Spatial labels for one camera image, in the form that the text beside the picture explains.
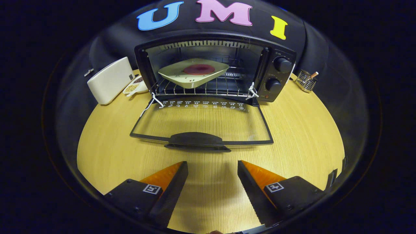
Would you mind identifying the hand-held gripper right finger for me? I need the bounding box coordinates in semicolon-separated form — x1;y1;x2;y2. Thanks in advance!
237;160;327;227

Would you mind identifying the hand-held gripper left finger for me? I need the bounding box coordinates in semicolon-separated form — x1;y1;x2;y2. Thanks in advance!
104;161;189;228

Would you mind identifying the black toaster oven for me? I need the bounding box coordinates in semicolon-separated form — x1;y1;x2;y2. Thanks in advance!
129;32;297;153

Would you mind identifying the cream square plate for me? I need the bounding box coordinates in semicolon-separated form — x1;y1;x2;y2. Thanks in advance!
158;58;230;89

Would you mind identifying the pink round ham slice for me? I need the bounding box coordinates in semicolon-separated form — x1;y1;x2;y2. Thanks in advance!
184;64;215;75

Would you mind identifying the white bread toaster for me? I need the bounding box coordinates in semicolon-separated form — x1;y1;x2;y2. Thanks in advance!
87;57;135;105

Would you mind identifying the white divided grain dish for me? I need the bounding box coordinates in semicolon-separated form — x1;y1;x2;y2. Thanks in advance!
123;76;148;97

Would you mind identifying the metal wire utensil holder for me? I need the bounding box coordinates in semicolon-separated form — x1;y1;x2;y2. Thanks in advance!
295;69;317;93

